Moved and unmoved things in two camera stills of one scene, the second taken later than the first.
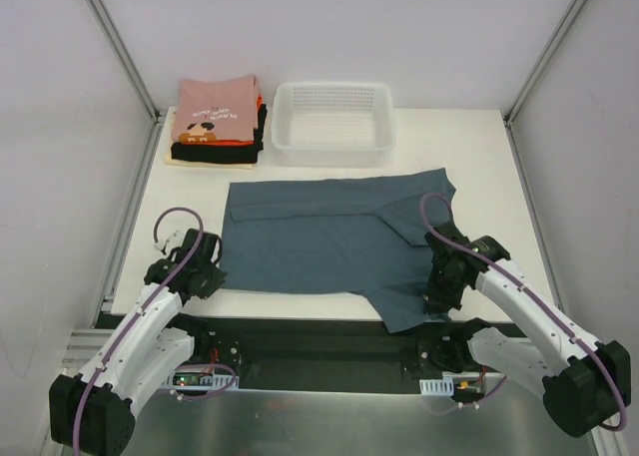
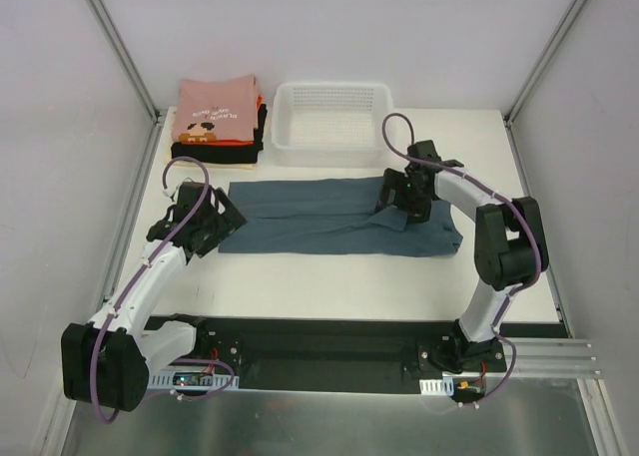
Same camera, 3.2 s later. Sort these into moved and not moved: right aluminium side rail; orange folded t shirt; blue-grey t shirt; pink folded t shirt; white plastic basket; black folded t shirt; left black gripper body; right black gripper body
Moved: right black gripper body; blue-grey t shirt; left black gripper body
Not moved: pink folded t shirt; black folded t shirt; orange folded t shirt; white plastic basket; right aluminium side rail
